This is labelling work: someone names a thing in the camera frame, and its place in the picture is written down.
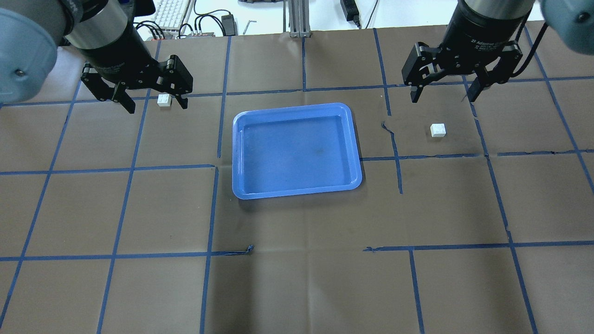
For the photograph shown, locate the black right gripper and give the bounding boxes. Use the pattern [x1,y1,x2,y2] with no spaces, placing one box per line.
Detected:
[402,41,523,103]

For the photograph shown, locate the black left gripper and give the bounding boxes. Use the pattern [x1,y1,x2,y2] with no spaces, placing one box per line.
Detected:
[81,55,194,114]

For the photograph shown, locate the white block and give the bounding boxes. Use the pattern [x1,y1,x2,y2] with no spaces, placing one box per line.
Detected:
[156,93,173,108]
[429,123,447,138]

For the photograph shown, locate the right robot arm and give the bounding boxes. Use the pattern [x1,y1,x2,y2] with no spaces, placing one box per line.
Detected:
[401,0,594,103]

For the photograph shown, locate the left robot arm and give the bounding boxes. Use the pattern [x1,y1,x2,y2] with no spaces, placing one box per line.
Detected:
[0,0,194,114]

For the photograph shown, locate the blue plastic tray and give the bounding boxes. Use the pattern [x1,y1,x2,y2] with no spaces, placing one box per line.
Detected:
[232,103,363,199]

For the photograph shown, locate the white keyboard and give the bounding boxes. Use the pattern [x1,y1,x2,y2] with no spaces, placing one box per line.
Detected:
[151,0,193,31]

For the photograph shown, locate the black power adapter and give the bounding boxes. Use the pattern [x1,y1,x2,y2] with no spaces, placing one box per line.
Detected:
[220,13,237,36]

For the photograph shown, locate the aluminium frame post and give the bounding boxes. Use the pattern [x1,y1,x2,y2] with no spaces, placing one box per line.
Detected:
[284,0,311,38]

